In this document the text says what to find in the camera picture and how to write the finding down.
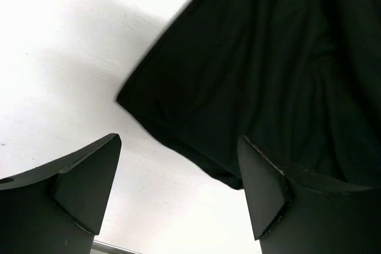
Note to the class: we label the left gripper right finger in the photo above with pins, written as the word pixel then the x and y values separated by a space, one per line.
pixel 294 210

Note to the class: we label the black shorts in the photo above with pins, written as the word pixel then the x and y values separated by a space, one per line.
pixel 301 78

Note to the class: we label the aluminium front rail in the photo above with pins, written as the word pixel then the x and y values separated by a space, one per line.
pixel 107 248

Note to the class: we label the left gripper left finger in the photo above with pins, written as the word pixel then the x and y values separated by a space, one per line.
pixel 59 207

